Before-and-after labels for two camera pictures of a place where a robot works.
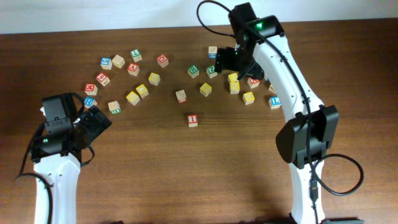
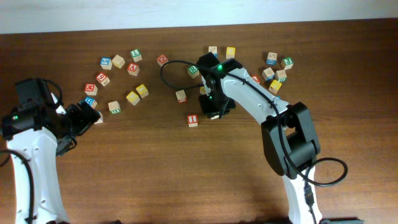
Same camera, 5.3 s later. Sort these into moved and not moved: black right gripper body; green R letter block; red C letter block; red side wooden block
Moved: black right gripper body
Not moved: red C letter block; red side wooden block; green R letter block
